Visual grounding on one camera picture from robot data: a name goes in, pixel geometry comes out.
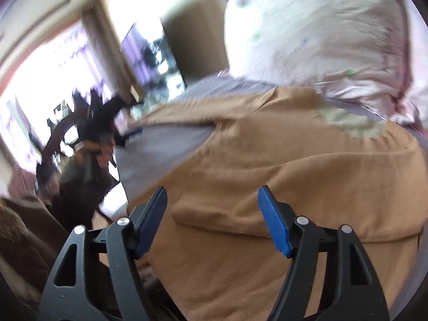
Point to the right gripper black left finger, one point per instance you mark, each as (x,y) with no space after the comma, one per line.
(71,290)

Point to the white floral pillow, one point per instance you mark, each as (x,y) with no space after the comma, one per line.
(368,52)

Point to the black flat television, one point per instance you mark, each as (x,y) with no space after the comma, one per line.
(146,48)

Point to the lilac bed sheet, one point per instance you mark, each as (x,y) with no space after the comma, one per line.
(153,153)

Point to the tan fleece garment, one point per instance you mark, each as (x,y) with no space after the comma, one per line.
(213,253)

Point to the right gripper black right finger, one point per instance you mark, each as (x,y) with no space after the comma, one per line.
(330,276)

